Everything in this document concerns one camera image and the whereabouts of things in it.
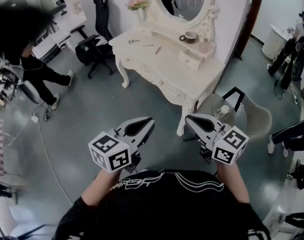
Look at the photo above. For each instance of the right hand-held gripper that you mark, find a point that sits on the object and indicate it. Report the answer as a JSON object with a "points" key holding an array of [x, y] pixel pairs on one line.
{"points": [[229, 146]]}

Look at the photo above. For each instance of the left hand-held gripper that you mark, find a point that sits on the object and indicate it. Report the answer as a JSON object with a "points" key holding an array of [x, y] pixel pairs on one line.
{"points": [[109, 154]]}

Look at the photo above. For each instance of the white vanity dressing table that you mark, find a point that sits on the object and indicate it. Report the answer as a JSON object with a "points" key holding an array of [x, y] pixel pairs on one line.
{"points": [[166, 66]]}

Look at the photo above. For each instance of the white drawer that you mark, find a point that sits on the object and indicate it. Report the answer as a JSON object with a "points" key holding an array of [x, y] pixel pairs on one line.
{"points": [[189, 60]]}

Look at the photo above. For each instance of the pink makeup brush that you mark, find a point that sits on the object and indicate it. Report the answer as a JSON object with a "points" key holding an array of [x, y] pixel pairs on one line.
{"points": [[158, 50]]}

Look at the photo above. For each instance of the thin metal hair clip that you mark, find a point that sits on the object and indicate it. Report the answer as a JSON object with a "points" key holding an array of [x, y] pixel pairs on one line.
{"points": [[148, 45]]}

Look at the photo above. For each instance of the black eyelash curler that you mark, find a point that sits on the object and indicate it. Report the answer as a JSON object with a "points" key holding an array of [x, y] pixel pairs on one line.
{"points": [[131, 41]]}

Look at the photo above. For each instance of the person's left forearm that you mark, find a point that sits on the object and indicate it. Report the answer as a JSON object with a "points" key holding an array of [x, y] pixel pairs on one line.
{"points": [[99, 186]]}

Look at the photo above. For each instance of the person's right forearm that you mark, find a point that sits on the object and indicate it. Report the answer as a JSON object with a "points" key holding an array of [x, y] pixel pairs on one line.
{"points": [[233, 181]]}

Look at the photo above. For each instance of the clear glass bottle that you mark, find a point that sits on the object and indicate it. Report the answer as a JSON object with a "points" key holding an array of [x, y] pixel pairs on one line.
{"points": [[220, 112]]}

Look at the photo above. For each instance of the pink glass bottle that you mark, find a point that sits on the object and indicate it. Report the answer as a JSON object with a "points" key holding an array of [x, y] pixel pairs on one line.
{"points": [[205, 47]]}

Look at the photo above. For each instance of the person's black printed shirt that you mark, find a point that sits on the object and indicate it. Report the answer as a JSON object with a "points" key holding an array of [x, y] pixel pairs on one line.
{"points": [[166, 209]]}

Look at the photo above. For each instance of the brown and white mug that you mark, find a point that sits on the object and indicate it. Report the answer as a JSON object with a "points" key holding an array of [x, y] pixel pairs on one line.
{"points": [[190, 37]]}

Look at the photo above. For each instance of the white power adapter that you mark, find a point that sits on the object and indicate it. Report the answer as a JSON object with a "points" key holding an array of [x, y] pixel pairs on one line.
{"points": [[34, 119]]}

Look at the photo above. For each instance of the white round cabinet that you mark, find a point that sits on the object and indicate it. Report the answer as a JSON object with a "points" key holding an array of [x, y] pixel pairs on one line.
{"points": [[274, 44]]}

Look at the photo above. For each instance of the white vase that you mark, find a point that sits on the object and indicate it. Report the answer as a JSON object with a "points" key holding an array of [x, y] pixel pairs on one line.
{"points": [[142, 15]]}

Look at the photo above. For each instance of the black office chair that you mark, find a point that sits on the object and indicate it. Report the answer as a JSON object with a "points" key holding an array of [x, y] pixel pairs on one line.
{"points": [[101, 21]]}

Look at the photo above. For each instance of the brown door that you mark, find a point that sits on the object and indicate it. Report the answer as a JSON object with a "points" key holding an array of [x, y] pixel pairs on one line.
{"points": [[250, 21]]}

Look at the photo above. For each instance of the pink flower bouquet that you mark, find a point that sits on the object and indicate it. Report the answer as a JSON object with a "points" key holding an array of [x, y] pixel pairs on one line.
{"points": [[138, 3]]}

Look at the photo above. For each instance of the oval white framed mirror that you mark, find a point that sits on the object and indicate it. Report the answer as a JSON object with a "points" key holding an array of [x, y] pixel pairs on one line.
{"points": [[181, 4]]}

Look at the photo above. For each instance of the white shelving desk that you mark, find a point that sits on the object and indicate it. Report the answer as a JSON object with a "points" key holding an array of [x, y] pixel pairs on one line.
{"points": [[66, 14]]}

